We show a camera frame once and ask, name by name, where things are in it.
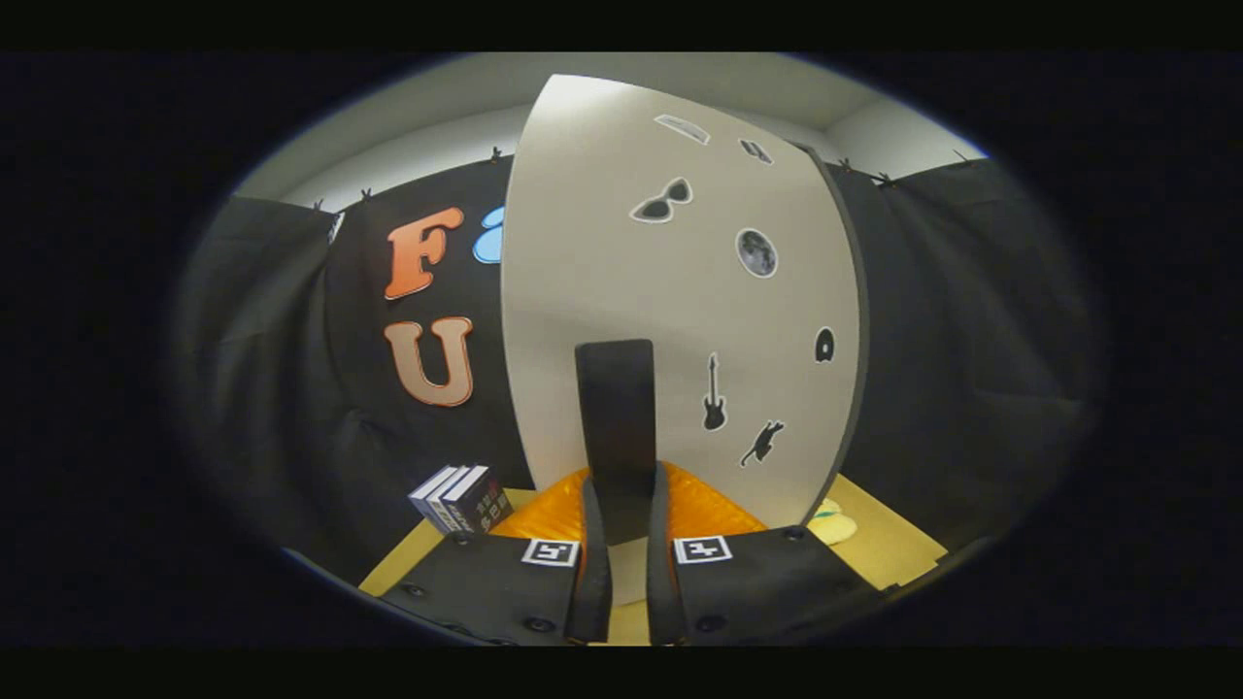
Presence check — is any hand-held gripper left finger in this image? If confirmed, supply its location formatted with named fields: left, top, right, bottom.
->
left=379, top=469, right=615, bottom=647

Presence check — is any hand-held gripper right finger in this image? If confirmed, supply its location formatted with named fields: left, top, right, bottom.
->
left=645, top=461, right=883, bottom=648

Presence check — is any pale grey cabinet door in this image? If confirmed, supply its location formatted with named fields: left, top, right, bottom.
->
left=500, top=73, right=863, bottom=608

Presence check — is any black cover book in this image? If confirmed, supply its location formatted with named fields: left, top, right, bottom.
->
left=442, top=466, right=514, bottom=535

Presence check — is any yellow plush toy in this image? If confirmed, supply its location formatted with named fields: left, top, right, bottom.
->
left=806, top=498, right=858, bottom=545

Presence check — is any pale blue book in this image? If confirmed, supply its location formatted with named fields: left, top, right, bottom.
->
left=408, top=465, right=457, bottom=530

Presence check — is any grey cabinet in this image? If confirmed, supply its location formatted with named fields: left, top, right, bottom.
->
left=791, top=141, right=872, bottom=530

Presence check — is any black backdrop cloth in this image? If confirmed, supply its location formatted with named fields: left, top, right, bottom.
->
left=180, top=155, right=1103, bottom=583

